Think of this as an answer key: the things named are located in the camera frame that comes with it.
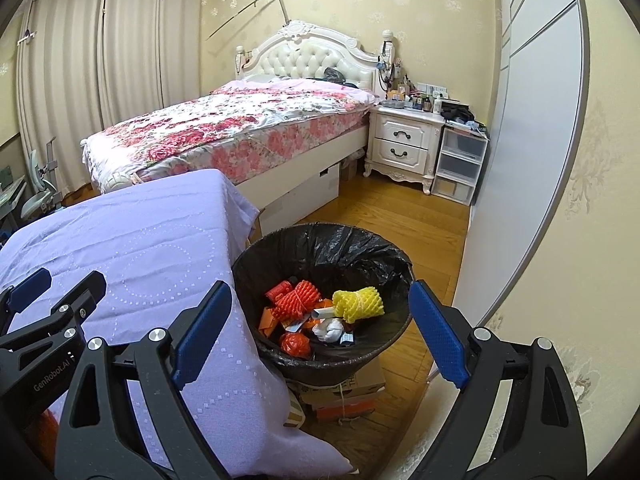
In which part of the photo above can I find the cardboard box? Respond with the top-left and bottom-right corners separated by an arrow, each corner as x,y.
287,359 -> 387,429

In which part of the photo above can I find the floral blanket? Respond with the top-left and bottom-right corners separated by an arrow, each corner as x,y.
84,81 -> 376,194

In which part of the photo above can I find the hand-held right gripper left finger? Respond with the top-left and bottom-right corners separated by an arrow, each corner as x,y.
55,280 -> 234,480

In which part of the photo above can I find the black lined trash bin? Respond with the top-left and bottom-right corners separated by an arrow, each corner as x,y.
231,222 -> 416,387

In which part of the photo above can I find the red plastic bag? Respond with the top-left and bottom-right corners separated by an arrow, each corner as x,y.
279,332 -> 312,360

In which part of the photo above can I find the white underbed box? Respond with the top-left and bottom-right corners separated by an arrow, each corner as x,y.
257,166 -> 343,237

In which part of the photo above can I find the grey office chair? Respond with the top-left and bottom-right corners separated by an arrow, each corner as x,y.
20,137 -> 64,219

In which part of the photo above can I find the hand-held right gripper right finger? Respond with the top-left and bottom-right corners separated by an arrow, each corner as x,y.
407,280 -> 589,480

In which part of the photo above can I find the orange foam fruit net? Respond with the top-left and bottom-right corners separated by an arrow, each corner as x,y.
265,280 -> 322,322

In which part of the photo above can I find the beige curtain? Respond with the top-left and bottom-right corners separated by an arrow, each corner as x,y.
100,0 -> 207,132
15,0 -> 107,197

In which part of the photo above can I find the lilac cloth covered table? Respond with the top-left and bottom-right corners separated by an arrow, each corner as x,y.
0,169 -> 352,479

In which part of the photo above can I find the yellow foam fruit net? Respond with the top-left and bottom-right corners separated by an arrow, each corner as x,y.
332,286 -> 386,324

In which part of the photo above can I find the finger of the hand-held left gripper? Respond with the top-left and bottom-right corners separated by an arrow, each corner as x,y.
0,270 -> 108,357
0,267 -> 54,333

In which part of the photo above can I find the cluster of small bottles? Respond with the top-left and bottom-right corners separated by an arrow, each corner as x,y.
380,57 -> 447,112

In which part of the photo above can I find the white wardrobe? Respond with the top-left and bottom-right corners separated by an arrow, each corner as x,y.
430,0 -> 587,392

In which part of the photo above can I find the clear plastic drawer unit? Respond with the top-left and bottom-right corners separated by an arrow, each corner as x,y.
430,127 -> 490,207

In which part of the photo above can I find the white nightstand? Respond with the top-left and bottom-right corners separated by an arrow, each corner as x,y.
364,105 -> 446,196

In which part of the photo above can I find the dark bag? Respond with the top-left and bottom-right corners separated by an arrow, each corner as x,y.
440,102 -> 489,134

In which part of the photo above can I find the grey desk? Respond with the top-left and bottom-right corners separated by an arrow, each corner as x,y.
0,175 -> 29,232

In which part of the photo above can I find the white bed with tufted headboard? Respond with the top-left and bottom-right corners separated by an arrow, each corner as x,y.
82,20 -> 382,234

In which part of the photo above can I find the white tissue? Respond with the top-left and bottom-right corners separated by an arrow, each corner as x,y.
312,317 -> 347,344

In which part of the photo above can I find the thin metal pole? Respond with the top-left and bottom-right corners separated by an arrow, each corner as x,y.
205,0 -> 292,42

